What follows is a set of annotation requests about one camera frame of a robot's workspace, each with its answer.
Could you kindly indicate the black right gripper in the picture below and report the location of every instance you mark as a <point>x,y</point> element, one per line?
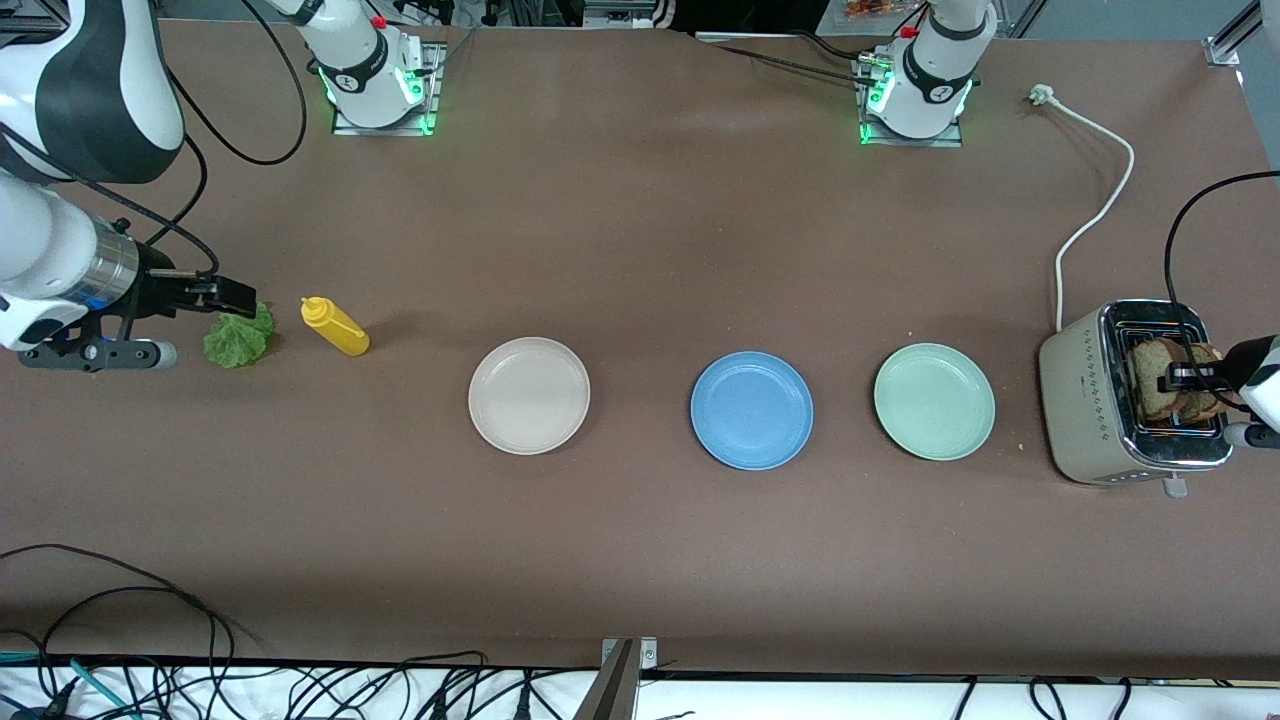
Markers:
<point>160,289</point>

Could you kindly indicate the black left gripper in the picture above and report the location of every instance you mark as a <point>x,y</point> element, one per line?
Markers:
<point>1190,377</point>

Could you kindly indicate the green lettuce leaf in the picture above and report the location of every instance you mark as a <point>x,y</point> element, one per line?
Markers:
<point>235,342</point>

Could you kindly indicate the brown bread slice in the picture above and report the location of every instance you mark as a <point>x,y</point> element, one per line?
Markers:
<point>1205,405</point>
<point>1148,380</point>

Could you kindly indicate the yellow squeeze bottle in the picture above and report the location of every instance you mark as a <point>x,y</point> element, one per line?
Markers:
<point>340,330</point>

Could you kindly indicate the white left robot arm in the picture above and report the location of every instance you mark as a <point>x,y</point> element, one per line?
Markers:
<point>935,70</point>

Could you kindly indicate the light green round plate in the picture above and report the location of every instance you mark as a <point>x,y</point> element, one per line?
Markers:
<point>935,400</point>

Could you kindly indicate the beige round plate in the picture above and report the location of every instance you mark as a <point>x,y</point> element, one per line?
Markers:
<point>530,395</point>

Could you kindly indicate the blue round plate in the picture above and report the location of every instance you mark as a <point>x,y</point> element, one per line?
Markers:
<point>752,410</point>

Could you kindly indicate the beige chrome toaster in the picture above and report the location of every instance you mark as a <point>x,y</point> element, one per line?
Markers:
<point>1085,400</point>

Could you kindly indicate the grey metal box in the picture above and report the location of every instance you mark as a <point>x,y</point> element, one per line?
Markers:
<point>620,12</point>

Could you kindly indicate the orange snack packet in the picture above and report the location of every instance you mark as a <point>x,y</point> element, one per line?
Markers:
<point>880,8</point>

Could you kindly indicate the grey metal pole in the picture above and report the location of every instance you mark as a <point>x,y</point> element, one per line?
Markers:
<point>610,695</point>

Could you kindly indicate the aluminium frame rail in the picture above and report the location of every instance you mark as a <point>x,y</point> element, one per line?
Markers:
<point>1235,40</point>

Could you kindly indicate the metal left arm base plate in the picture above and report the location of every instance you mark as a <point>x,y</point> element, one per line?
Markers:
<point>910,142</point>

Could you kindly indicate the silver mounting bracket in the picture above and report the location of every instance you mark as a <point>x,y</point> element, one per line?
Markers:
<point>648,655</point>

